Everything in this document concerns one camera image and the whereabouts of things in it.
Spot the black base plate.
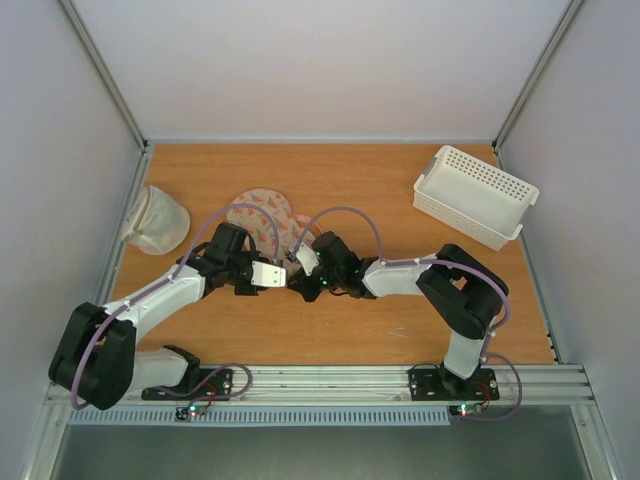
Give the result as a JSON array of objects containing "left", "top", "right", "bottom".
[
  {"left": 141, "top": 368, "right": 234, "bottom": 401},
  {"left": 407, "top": 366, "right": 500, "bottom": 402}
]

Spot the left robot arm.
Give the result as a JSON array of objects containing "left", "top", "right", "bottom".
[{"left": 48, "top": 222, "right": 286, "bottom": 411}]

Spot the aluminium front rail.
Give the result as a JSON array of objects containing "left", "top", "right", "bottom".
[{"left": 45, "top": 363, "right": 596, "bottom": 405}]

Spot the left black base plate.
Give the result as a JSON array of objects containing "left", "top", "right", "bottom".
[{"left": 141, "top": 368, "right": 234, "bottom": 401}]

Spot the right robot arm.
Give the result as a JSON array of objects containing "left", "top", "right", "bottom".
[{"left": 288, "top": 232, "right": 511, "bottom": 397}]

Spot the floral mesh laundry bag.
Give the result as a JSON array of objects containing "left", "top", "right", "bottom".
[{"left": 226, "top": 188, "right": 311, "bottom": 276}]

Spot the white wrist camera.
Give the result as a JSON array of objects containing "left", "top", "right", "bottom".
[
  {"left": 251, "top": 261, "right": 287, "bottom": 288},
  {"left": 294, "top": 243, "right": 320, "bottom": 276}
]

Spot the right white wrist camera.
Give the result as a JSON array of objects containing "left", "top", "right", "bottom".
[{"left": 294, "top": 243, "right": 320, "bottom": 276}]

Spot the grey slotted cable duct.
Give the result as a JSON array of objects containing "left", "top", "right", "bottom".
[{"left": 68, "top": 405, "right": 450, "bottom": 428}]

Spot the white round mesh bag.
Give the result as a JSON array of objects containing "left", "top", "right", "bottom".
[{"left": 119, "top": 185, "right": 191, "bottom": 256}]

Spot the white perforated plastic basket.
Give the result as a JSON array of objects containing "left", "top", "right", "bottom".
[{"left": 413, "top": 145, "right": 539, "bottom": 251}]

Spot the aluminium frame post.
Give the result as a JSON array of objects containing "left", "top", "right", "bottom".
[
  {"left": 492, "top": 0, "right": 587, "bottom": 156},
  {"left": 57, "top": 0, "right": 150, "bottom": 151}
]

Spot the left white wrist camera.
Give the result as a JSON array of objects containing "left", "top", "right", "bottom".
[{"left": 251, "top": 261, "right": 287, "bottom": 288}]

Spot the right aluminium frame post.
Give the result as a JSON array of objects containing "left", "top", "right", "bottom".
[{"left": 492, "top": 0, "right": 587, "bottom": 156}]

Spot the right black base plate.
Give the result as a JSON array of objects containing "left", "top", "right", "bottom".
[{"left": 407, "top": 366, "right": 500, "bottom": 402}]

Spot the left aluminium frame post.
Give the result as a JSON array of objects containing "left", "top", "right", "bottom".
[{"left": 57, "top": 0, "right": 150, "bottom": 151}]

